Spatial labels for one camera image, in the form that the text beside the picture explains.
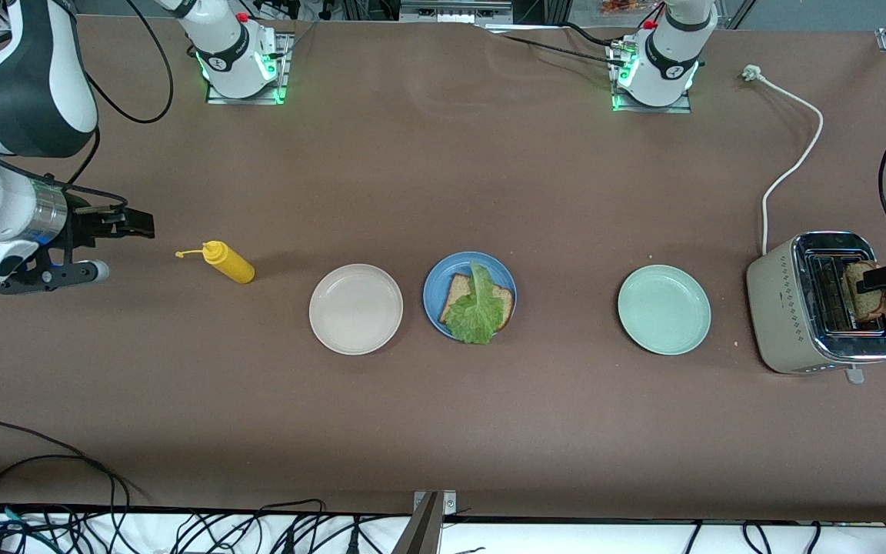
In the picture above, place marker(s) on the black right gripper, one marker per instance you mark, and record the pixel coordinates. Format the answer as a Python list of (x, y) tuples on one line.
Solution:
[(86, 227)]

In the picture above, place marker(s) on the beige chrome toaster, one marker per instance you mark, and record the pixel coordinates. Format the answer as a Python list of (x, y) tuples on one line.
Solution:
[(781, 308)]

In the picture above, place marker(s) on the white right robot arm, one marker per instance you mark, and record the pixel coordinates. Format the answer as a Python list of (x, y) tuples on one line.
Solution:
[(20, 85)]

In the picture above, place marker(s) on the green lettuce leaf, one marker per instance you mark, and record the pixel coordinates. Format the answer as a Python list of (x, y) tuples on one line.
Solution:
[(477, 312)]

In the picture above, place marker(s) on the orange packet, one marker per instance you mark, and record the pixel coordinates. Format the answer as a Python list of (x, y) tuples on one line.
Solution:
[(624, 6)]

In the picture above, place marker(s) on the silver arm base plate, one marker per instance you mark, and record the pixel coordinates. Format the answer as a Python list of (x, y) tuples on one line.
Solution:
[(654, 109), (285, 77)]

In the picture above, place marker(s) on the beige plate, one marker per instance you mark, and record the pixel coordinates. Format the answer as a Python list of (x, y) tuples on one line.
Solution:
[(356, 309)]

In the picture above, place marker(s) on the yellow mustard squeeze bottle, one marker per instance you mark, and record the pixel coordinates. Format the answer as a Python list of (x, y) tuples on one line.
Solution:
[(231, 263)]

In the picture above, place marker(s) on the light green plate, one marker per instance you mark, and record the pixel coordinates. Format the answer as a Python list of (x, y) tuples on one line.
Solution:
[(664, 309)]

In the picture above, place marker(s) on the brown toast bread slice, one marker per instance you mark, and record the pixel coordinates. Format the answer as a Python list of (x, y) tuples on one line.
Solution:
[(458, 291), (866, 304)]

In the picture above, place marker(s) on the blue plate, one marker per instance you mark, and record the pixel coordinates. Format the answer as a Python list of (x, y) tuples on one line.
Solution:
[(434, 296)]

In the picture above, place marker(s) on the grey metal table bracket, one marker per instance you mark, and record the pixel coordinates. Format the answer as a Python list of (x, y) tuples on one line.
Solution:
[(426, 531)]

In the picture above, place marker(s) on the silver aluminium frame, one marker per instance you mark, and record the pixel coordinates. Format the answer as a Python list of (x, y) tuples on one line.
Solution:
[(454, 11)]

